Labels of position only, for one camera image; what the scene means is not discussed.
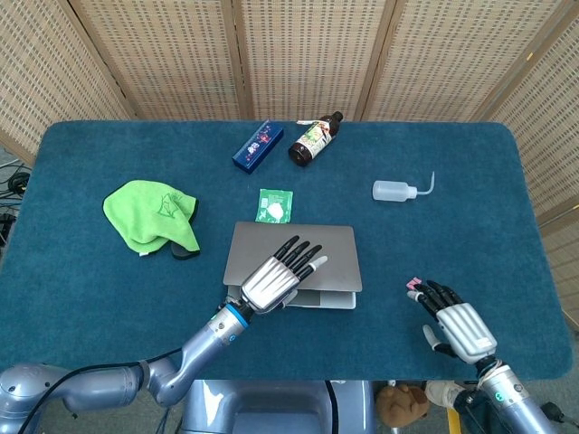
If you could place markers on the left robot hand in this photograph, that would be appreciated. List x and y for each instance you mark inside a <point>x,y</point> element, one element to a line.
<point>269,285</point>

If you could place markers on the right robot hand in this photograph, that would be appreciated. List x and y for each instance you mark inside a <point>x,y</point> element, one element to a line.
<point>466,330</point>

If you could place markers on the silver laptop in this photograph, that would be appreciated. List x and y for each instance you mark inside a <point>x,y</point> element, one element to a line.
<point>337,257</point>

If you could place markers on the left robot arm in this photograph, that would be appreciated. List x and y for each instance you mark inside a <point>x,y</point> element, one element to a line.
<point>203,348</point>

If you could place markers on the pink binder clip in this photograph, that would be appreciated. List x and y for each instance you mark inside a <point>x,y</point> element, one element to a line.
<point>412,283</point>

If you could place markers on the green sachet packet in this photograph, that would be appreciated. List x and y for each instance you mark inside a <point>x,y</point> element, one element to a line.
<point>273,203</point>

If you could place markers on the brown plush toy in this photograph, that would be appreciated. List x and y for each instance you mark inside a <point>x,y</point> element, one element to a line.
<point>400,402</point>

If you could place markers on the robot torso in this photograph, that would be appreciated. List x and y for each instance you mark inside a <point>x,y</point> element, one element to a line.
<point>276,407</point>

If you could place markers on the blue rectangular box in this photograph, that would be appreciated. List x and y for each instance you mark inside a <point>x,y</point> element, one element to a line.
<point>257,147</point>

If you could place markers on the green microfiber cloth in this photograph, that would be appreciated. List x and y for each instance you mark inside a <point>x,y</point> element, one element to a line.
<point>145,212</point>

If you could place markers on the brown glass bottle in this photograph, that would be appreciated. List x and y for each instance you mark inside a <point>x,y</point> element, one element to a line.
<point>312,140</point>

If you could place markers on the white plastic wash bottle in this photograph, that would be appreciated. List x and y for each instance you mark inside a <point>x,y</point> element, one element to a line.
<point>391,190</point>

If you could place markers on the blue table mat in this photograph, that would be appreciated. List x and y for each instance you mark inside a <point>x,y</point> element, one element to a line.
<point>113,307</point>

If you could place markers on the woven folding screen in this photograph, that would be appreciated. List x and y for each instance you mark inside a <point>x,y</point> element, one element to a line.
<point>307,54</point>

